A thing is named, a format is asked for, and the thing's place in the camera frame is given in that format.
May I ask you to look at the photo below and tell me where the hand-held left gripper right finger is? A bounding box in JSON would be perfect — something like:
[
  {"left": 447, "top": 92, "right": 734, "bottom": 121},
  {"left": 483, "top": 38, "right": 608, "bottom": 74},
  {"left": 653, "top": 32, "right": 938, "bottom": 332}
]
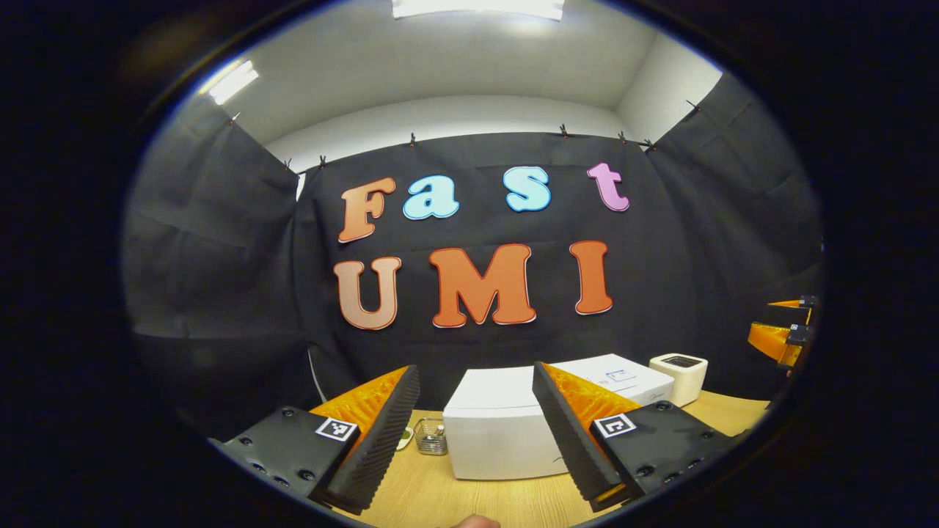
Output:
[{"left": 532, "top": 361, "right": 745, "bottom": 514}]

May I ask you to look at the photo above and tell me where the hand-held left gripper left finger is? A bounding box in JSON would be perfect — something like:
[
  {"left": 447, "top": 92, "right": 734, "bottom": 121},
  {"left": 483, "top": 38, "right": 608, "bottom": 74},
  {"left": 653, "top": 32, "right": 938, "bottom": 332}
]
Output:
[{"left": 208, "top": 364, "right": 423, "bottom": 516}]

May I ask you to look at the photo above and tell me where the white microwave oven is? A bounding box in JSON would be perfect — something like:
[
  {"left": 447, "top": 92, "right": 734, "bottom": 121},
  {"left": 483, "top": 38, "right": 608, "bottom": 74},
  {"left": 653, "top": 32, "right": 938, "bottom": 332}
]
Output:
[{"left": 442, "top": 354, "right": 675, "bottom": 481}]

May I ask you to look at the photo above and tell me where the white toaster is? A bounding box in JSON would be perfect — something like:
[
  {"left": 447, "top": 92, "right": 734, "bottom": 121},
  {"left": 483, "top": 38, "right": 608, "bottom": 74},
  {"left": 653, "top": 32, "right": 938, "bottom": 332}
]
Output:
[{"left": 649, "top": 353, "right": 709, "bottom": 408}]

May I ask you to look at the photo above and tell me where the black backdrop cloth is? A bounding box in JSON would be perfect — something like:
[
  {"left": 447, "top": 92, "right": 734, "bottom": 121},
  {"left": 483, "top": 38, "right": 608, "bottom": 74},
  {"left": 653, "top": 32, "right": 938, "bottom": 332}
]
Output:
[{"left": 121, "top": 70, "right": 824, "bottom": 441}]

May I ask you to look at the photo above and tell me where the narrow ceiling light panel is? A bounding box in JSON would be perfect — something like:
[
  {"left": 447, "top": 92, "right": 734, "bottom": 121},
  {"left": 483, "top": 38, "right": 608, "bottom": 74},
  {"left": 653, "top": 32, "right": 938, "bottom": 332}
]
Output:
[{"left": 207, "top": 60, "right": 260, "bottom": 106}]

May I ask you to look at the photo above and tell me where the wide ceiling light panel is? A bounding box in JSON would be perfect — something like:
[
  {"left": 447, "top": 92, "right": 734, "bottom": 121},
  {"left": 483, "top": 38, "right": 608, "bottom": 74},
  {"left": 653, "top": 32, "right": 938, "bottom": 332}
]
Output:
[{"left": 391, "top": 0, "right": 566, "bottom": 21}]

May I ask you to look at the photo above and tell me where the wire mesh utensil holder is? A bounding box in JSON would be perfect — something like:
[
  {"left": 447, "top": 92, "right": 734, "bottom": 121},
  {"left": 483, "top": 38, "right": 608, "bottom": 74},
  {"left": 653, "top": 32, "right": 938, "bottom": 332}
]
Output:
[{"left": 414, "top": 418, "right": 449, "bottom": 457}]

